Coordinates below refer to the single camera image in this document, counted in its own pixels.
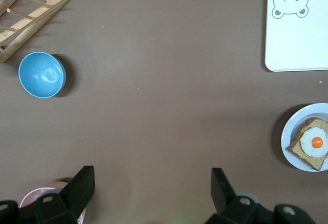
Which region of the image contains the cream tray with bear print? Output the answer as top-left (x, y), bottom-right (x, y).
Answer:
top-left (264, 0), bottom-right (328, 72)

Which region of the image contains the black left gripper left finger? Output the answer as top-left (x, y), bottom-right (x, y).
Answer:
top-left (34, 166), bottom-right (95, 224)

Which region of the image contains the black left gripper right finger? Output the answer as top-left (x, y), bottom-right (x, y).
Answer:
top-left (207, 167), bottom-right (258, 224)

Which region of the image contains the fried egg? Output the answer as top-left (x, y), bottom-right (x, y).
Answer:
top-left (299, 127), bottom-right (328, 158)

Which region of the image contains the pale blue round plate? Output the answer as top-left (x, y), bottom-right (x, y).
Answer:
top-left (281, 103), bottom-right (328, 171)

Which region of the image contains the pink bowl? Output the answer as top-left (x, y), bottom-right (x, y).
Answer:
top-left (19, 181), bottom-right (87, 224)

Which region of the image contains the wooden dish rack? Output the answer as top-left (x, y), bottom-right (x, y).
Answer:
top-left (0, 0), bottom-right (72, 63)

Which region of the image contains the brown bread slice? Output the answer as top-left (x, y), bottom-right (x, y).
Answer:
top-left (286, 117), bottom-right (328, 171)

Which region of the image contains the blue bowl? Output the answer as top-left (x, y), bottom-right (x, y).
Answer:
top-left (18, 51), bottom-right (67, 98)

